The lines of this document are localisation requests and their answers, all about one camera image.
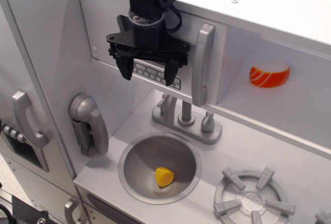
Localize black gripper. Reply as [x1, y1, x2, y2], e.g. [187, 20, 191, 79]
[106, 21, 190, 86]

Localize white microwave door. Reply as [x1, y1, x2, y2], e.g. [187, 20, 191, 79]
[76, 0, 228, 107]

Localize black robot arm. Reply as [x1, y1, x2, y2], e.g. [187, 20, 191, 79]
[106, 0, 190, 86]

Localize grey toy faucet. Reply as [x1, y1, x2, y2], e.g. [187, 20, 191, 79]
[152, 94, 223, 145]

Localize round metal sink bowl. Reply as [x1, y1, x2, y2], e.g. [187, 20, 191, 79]
[118, 132, 202, 204]

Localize yellow toy corn piece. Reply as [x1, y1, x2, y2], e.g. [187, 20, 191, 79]
[155, 167, 174, 187]

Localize white toy kitchen cabinet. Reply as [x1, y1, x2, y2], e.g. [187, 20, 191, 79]
[1, 0, 330, 223]

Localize orange salmon sushi toy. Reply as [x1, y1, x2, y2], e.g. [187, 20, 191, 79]
[249, 61, 291, 88]

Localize dark oven vent grille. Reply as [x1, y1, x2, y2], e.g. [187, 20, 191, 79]
[87, 193, 140, 224]

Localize grey ice dispenser panel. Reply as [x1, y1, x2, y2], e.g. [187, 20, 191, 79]
[1, 121, 49, 172]

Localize grey toy stove burner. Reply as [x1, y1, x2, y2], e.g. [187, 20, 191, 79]
[214, 167, 295, 223]

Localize grey toy wall phone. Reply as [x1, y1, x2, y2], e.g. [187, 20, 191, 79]
[69, 93, 109, 158]

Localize grey fridge door handle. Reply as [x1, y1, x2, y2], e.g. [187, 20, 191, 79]
[12, 90, 48, 149]

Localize grey lower door handle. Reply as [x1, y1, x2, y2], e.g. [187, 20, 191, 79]
[64, 200, 82, 224]

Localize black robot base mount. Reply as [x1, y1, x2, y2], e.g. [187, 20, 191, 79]
[1, 195, 52, 223]

